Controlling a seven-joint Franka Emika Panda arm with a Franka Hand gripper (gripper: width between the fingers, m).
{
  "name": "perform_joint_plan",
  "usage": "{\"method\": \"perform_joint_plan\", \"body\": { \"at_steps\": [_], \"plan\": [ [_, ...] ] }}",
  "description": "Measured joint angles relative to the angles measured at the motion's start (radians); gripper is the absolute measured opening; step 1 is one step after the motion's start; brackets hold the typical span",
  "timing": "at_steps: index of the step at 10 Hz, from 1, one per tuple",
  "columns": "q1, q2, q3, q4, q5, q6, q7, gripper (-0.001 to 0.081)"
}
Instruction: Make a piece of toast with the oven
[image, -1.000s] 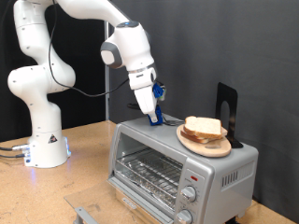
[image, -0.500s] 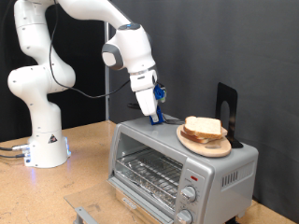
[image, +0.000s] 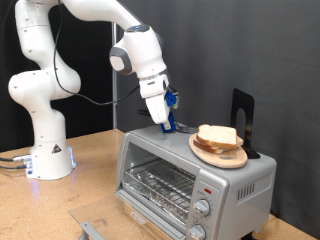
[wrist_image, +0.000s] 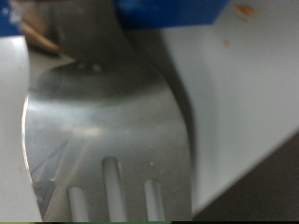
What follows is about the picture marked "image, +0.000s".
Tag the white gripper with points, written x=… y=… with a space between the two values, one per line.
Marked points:
x=156 y=106

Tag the metal spatula with blue block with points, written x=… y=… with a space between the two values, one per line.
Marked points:
x=170 y=127

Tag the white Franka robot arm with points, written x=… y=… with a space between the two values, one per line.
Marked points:
x=46 y=133

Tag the aluminium foil oven tray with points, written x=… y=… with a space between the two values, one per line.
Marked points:
x=143 y=193

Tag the silver toaster oven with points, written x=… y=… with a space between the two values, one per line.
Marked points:
x=233 y=186

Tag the silver oven knob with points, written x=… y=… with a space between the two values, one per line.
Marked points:
x=202 y=208
x=197 y=232

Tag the wooden riser under oven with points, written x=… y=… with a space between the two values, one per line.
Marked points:
x=156 y=233

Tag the vertical metal pole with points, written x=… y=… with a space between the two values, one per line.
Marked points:
x=114 y=116

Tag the black backdrop curtain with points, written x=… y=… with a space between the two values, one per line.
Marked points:
x=93 y=66

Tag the round wooden cutting board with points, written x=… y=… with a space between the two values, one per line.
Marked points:
x=230 y=160

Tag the black metal bookend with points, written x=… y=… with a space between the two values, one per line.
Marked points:
x=248 y=106

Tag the dark grey backdrop curtain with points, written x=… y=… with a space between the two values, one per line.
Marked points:
x=233 y=50

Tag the white wrist camera blue mount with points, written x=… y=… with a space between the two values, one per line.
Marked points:
x=170 y=98

